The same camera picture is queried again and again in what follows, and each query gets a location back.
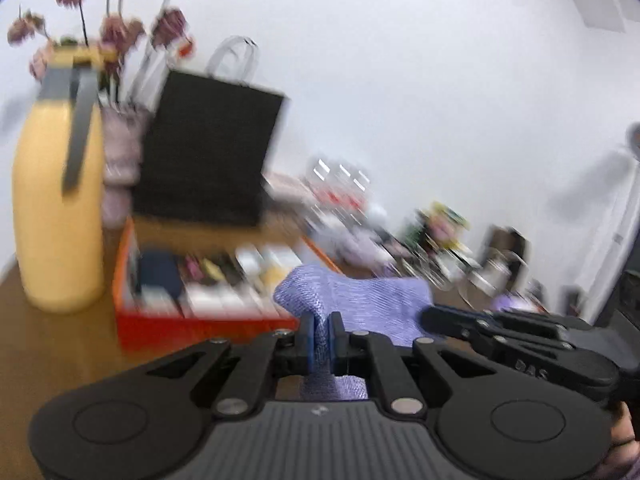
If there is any person right hand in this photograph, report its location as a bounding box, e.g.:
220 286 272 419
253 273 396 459
591 402 639 480

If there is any orange cardboard box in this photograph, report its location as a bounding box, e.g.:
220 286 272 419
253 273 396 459
112 217 338 352

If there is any water bottle middle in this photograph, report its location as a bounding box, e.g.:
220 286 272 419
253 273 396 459
333 162 358 210

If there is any water bottle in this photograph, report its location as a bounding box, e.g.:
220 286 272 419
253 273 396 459
333 162 358 210
307 157 332 207
352 169 371 212

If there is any water bottle left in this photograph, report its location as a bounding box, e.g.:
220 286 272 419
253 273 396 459
307 157 332 207

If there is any purple knitted cloth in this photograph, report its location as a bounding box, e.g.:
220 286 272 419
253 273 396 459
273 264 433 401

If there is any yellow thermos jug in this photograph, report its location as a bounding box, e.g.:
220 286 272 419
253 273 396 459
12 47 114 314

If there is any navy blue pouch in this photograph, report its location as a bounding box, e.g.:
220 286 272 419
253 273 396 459
137 248 183 304

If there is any dried pink flower bouquet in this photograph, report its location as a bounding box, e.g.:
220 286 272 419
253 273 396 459
6 0 194 229

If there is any black paper shopping bag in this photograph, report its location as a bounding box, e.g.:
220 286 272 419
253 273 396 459
132 36 286 226

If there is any water bottle right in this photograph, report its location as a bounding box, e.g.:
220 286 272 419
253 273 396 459
352 169 371 212

